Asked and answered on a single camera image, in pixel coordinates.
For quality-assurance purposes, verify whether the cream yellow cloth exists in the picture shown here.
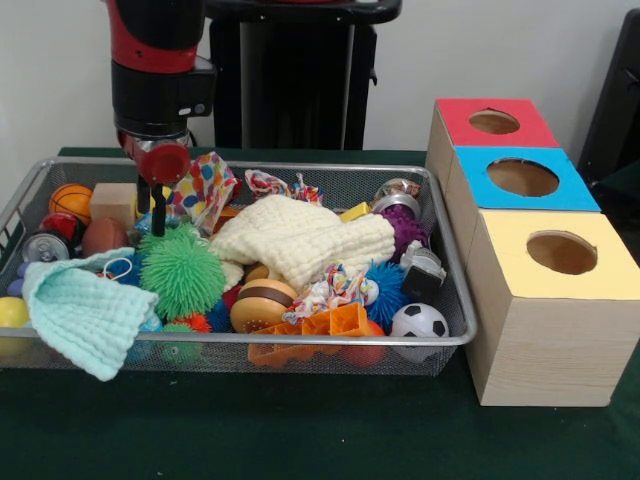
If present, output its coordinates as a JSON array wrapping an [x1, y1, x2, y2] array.
[[210, 194, 398, 292]]

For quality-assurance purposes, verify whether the dark green table cloth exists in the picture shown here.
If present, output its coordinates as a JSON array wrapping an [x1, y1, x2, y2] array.
[[0, 147, 640, 480]]

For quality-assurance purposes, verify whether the pale wooden block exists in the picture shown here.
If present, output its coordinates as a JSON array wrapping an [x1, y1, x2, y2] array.
[[89, 182, 139, 231]]

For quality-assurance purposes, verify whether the mint green cloth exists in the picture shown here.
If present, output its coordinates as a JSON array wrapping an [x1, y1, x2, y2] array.
[[22, 247, 160, 384]]

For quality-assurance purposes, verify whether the black stand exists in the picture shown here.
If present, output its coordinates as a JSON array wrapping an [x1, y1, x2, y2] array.
[[578, 8, 640, 201]]

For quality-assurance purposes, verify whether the small orange basketball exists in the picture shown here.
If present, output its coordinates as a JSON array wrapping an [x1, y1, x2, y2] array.
[[48, 184, 94, 225]]

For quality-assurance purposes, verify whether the colourful dotted cloth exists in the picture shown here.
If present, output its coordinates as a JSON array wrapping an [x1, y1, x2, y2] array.
[[245, 169, 325, 206]]

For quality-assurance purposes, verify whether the colourful dotted packet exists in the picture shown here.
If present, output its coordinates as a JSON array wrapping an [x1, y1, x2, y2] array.
[[283, 263, 380, 326], [165, 151, 242, 238]]

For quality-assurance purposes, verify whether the clear shallow bin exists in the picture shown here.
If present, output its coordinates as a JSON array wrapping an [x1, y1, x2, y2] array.
[[0, 157, 478, 377]]

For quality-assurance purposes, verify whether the brown rubber ball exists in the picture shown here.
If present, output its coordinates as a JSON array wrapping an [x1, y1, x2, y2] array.
[[81, 218, 130, 259]]

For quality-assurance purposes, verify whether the orange plastic toy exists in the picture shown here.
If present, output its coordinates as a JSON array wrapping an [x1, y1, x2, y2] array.
[[247, 303, 374, 368]]

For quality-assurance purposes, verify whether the small green spiky ball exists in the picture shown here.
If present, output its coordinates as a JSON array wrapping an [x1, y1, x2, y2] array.
[[137, 222, 227, 323]]

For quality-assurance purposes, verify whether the wooden box with three holes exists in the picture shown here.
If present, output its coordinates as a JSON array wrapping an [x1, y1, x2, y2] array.
[[425, 97, 640, 408]]

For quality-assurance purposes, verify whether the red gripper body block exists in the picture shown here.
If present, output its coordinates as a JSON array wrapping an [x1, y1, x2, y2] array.
[[119, 130, 193, 188]]

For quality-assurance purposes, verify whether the black and white soccer ball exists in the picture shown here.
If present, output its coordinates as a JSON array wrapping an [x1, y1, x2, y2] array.
[[390, 303, 450, 346]]

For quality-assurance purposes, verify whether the toy burger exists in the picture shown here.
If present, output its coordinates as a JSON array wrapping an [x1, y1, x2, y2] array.
[[229, 279, 299, 335]]

